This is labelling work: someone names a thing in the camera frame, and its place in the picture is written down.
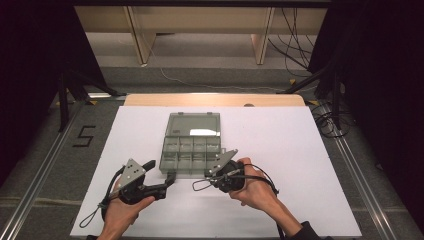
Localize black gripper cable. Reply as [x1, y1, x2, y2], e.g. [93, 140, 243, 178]
[239, 163, 285, 240]
[79, 164, 126, 229]

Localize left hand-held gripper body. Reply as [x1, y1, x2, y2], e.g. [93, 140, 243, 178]
[113, 158, 152, 206]

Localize black curtain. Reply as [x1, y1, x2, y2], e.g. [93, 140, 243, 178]
[0, 0, 108, 188]
[308, 0, 424, 231]

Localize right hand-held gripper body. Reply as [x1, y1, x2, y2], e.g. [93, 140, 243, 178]
[203, 148, 248, 194]

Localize white table sheet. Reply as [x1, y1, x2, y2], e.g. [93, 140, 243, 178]
[69, 105, 363, 239]

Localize translucent grey compartment box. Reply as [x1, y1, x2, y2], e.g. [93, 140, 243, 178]
[158, 112, 224, 177]

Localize aluminium floor rail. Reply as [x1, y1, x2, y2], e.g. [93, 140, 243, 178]
[314, 99, 401, 240]
[0, 99, 86, 240]

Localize black power cable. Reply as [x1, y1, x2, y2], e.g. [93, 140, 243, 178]
[267, 37, 311, 71]
[281, 7, 313, 54]

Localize thin black wire loop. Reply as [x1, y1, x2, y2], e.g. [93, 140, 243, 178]
[191, 178, 216, 193]

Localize beige wooden desk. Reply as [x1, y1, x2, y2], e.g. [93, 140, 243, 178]
[73, 5, 329, 66]

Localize person's left hand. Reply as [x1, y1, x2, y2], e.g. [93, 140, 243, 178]
[100, 189, 156, 234]

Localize black tripod stand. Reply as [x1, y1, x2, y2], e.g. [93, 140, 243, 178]
[57, 69, 127, 133]
[276, 61, 344, 131]

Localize coiled black cables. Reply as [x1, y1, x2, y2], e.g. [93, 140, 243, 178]
[313, 101, 353, 139]

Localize person's right hand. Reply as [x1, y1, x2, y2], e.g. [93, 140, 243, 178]
[228, 157, 284, 214]

